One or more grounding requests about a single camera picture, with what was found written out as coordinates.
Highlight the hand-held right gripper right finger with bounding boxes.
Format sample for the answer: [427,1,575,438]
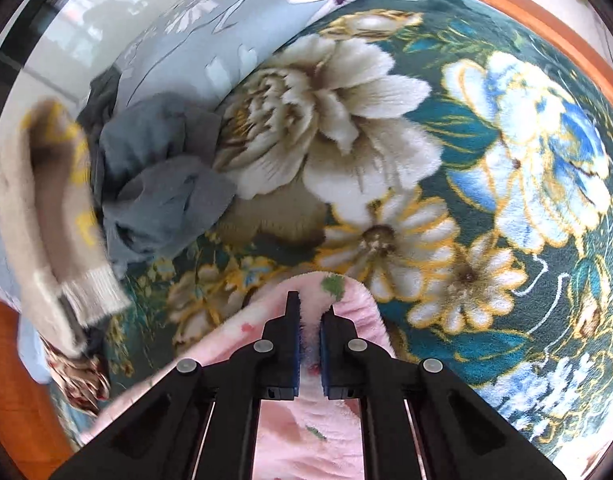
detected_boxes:
[320,304,567,480]

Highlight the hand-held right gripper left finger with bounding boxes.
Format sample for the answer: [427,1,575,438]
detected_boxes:
[49,290,302,480]

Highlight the pink fleece floral garment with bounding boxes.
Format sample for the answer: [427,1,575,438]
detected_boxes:
[79,270,397,480]

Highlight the cream cartoon print garment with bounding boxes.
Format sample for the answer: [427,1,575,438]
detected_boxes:
[39,335,112,416]

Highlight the grey garment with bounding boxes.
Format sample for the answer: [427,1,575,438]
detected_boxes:
[89,92,237,278]

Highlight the blue floral plush blanket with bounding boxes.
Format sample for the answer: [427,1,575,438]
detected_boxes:
[51,0,613,466]

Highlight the beige knit sweater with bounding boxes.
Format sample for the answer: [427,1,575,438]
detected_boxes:
[0,99,133,356]

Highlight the light blue cloth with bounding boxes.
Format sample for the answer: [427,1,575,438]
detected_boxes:
[0,230,52,386]

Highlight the grey-blue floral pillow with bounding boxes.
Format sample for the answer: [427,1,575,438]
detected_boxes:
[109,0,424,111]

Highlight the dark cloth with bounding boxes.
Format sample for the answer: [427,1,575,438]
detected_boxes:
[76,66,124,136]

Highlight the glossy white and black wardrobe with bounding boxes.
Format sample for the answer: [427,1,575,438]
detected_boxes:
[0,0,227,171]

